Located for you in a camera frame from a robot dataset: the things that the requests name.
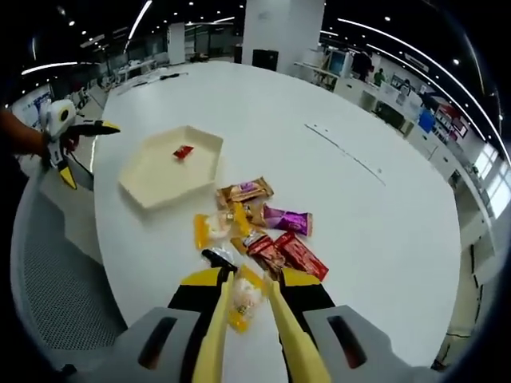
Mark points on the small red food packet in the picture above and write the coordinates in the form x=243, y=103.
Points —
x=183, y=152

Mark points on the blue and white wall board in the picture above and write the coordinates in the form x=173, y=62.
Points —
x=38, y=104

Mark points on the orange-ended clear food packet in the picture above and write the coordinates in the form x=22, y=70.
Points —
x=211, y=231
x=245, y=299

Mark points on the small black tool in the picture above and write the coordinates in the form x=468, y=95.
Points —
x=173, y=75

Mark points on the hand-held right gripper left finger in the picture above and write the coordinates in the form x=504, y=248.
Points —
x=187, y=297

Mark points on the gold and purple food bar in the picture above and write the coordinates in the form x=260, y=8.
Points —
x=247, y=190

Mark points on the red wall display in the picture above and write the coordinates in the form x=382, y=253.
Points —
x=453, y=121

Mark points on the white framed display screen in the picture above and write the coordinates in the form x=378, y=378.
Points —
x=339, y=63

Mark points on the cream food tongs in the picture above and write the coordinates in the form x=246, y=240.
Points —
x=217, y=319

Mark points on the blue storage bin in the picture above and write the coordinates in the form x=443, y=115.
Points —
x=427, y=121

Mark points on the red food bar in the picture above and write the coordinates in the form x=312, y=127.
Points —
x=303, y=255
x=263, y=251

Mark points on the long white counter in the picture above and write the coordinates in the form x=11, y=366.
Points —
x=439, y=159

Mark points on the black-ended clear food packet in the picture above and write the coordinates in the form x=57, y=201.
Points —
x=215, y=257

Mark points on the cream hexagonal container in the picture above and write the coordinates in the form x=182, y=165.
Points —
x=159, y=175

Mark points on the white mesh office chair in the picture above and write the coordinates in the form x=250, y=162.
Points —
x=60, y=279

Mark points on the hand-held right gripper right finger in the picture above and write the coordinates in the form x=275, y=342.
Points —
x=311, y=295

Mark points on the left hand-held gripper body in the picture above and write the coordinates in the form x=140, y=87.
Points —
x=56, y=119

